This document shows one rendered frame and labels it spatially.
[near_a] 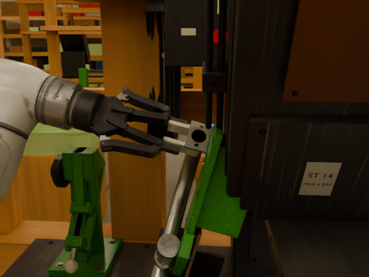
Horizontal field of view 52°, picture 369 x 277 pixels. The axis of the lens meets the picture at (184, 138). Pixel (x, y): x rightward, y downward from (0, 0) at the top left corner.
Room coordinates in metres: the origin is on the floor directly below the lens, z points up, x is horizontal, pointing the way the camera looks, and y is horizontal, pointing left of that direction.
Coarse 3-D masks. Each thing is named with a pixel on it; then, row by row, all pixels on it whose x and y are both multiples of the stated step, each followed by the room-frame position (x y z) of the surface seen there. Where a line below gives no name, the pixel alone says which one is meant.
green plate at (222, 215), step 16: (224, 144) 0.56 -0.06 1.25; (208, 160) 0.53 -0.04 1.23; (224, 160) 0.54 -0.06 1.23; (208, 176) 0.53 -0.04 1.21; (224, 176) 0.54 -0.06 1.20; (208, 192) 0.55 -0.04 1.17; (224, 192) 0.54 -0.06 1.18; (192, 208) 0.56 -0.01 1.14; (208, 208) 0.55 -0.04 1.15; (224, 208) 0.54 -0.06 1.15; (192, 224) 0.54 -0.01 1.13; (208, 224) 0.55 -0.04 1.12; (224, 224) 0.54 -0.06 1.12; (240, 224) 0.54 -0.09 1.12
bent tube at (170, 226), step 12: (192, 120) 0.67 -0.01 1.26; (192, 132) 0.65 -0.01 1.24; (204, 132) 0.66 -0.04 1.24; (192, 144) 0.63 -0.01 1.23; (204, 144) 0.64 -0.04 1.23; (192, 156) 0.68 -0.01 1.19; (192, 168) 0.70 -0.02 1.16; (180, 180) 0.71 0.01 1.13; (192, 180) 0.71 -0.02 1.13; (180, 192) 0.70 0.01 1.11; (180, 204) 0.68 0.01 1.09; (168, 216) 0.67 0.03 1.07; (180, 216) 0.67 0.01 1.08; (168, 228) 0.65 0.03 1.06; (156, 276) 0.58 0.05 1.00
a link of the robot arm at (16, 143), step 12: (0, 132) 0.61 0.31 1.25; (12, 132) 0.62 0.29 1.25; (0, 144) 0.59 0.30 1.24; (12, 144) 0.62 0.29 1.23; (24, 144) 0.65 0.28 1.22; (0, 156) 0.59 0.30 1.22; (12, 156) 0.61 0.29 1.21; (0, 168) 0.58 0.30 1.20; (12, 168) 0.61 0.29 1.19; (0, 180) 0.59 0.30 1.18; (12, 180) 0.62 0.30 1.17; (0, 192) 0.59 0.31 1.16
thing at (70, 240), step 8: (104, 160) 0.88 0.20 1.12; (104, 168) 0.88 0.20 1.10; (88, 192) 0.80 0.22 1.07; (88, 200) 0.79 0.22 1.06; (72, 208) 0.77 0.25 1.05; (80, 208) 0.77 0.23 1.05; (88, 208) 0.77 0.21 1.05; (72, 216) 0.79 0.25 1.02; (80, 216) 0.76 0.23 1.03; (88, 216) 0.78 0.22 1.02; (96, 216) 0.79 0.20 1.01; (72, 224) 0.77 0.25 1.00; (80, 224) 0.75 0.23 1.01; (88, 224) 0.77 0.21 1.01; (72, 232) 0.76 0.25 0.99; (80, 232) 0.76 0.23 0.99; (88, 232) 0.76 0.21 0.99; (72, 240) 0.72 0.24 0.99; (80, 240) 0.72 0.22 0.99; (88, 240) 0.75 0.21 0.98; (80, 248) 0.72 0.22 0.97; (88, 248) 0.74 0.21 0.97
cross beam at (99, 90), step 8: (88, 88) 1.04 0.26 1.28; (96, 88) 1.04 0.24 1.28; (184, 88) 1.04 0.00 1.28; (192, 88) 1.04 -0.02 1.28; (200, 88) 1.04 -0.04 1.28; (184, 96) 1.00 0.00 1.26; (192, 96) 1.00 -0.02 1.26; (200, 96) 1.00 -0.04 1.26; (216, 96) 1.00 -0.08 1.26; (224, 96) 0.99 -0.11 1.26; (184, 104) 1.00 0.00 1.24; (192, 104) 1.00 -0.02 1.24; (200, 104) 1.00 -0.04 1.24; (216, 104) 1.00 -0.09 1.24; (224, 104) 0.99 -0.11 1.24; (184, 112) 1.00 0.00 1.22; (192, 112) 1.00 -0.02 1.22; (200, 112) 1.00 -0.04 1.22; (224, 112) 0.99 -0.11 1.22; (200, 120) 1.00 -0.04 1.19
